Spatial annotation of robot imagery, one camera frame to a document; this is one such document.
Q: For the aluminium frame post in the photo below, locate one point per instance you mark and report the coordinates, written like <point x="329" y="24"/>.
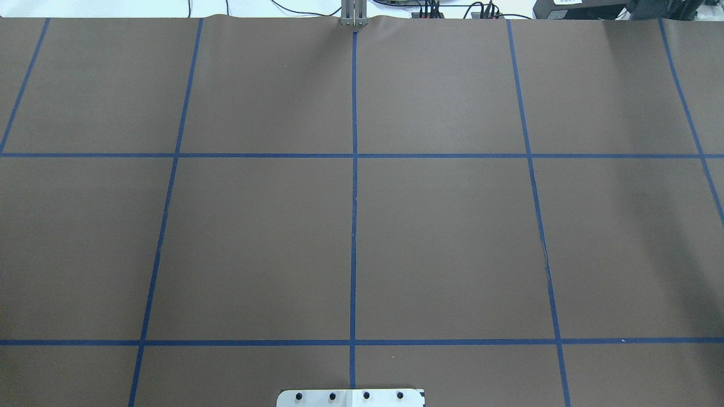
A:
<point x="354" y="13"/>

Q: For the black usb hub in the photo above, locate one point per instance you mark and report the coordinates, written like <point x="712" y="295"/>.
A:
<point x="428" y="10"/>
<point x="483" y="11"/>

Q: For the black power adapter box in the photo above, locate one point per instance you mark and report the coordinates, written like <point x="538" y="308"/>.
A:
<point x="578" y="10"/>

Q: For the white camera post with base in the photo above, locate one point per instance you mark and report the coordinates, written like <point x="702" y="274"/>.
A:
<point x="352" y="397"/>

